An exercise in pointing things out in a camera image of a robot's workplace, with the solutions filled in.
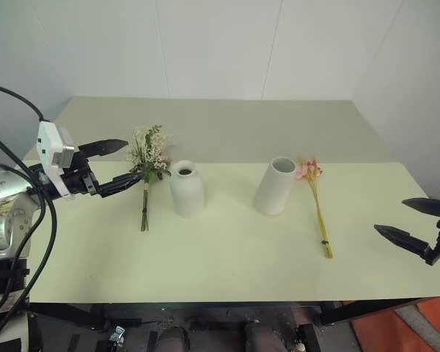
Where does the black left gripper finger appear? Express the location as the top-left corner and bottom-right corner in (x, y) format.
(95, 172), (147, 199)
(78, 139), (129, 164)

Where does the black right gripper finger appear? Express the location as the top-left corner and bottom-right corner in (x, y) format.
(402, 197), (440, 217)
(373, 224), (434, 260)

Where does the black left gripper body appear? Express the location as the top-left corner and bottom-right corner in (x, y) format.
(60, 150), (99, 197)

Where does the white bottle-shaped vase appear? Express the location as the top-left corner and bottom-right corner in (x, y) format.
(169, 160), (206, 219)

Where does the white cylindrical vase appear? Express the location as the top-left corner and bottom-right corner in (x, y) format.
(253, 156), (298, 216)

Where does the white and green flower bouquet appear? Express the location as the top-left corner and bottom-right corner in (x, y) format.
(123, 124), (173, 232)

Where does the orange floor mat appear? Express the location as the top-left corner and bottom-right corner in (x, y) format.
(342, 295), (440, 352)

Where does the yellow and pink flower bouquet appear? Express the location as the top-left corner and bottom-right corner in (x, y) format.
(293, 155), (334, 260)

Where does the dark rounded robot foot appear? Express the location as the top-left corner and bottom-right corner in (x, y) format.
(156, 325), (191, 352)

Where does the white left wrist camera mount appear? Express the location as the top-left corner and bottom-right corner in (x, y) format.
(36, 120), (76, 201)

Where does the black table frame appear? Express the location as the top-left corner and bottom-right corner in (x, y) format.
(28, 297), (432, 331)

